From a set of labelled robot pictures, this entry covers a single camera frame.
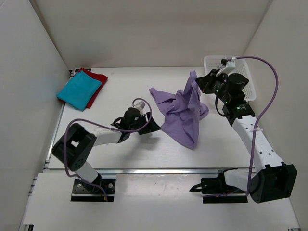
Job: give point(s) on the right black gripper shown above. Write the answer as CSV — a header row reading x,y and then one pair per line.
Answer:
x,y
205,83

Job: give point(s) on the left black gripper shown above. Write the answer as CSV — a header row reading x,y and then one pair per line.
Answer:
x,y
152,126

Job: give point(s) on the lavender t-shirt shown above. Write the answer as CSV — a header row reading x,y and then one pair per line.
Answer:
x,y
183,112

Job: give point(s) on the red t-shirt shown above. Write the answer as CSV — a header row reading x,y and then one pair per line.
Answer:
x,y
103,79

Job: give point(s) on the teal t-shirt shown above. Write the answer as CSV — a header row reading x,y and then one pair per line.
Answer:
x,y
79,90

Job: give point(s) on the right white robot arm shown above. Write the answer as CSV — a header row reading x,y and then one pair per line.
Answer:
x,y
270,178

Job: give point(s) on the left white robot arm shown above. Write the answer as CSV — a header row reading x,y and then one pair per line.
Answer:
x,y
74,147

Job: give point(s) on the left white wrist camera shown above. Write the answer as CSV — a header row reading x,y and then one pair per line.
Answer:
x,y
139,106

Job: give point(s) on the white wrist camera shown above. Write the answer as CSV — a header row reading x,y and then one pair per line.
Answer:
x,y
139,106
229,66

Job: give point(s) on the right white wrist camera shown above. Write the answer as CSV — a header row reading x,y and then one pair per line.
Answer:
x,y
229,66

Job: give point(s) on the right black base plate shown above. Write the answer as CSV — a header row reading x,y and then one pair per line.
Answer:
x,y
214,189

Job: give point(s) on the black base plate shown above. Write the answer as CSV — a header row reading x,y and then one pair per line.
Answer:
x,y
82,192
214,189

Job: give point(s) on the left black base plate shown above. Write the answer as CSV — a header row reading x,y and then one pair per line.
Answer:
x,y
82,192

